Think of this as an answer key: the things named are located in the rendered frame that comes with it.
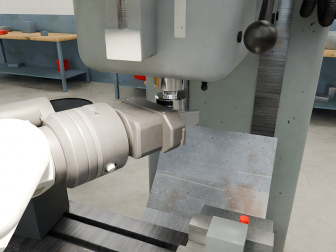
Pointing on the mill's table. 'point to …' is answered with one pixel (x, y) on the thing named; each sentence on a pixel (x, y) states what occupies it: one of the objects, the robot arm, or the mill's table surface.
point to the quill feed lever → (261, 31)
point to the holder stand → (43, 213)
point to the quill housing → (173, 38)
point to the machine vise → (203, 219)
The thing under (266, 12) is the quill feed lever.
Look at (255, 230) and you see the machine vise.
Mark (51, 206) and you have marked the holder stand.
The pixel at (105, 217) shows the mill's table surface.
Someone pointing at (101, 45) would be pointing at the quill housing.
